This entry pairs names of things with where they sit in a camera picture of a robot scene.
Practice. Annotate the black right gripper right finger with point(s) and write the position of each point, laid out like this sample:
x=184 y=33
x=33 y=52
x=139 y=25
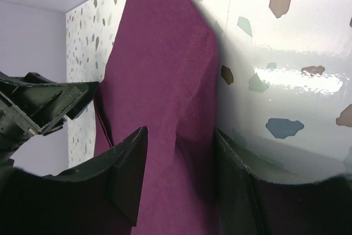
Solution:
x=258 y=197

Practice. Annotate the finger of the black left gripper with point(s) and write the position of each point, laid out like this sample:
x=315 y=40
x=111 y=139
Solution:
x=55 y=101

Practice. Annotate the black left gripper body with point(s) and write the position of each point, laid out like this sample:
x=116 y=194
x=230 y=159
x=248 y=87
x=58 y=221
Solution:
x=17 y=107

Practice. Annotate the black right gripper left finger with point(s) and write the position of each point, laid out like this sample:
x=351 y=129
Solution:
x=99 y=196

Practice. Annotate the purple cloth mat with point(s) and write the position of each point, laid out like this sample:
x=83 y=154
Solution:
x=162 y=74

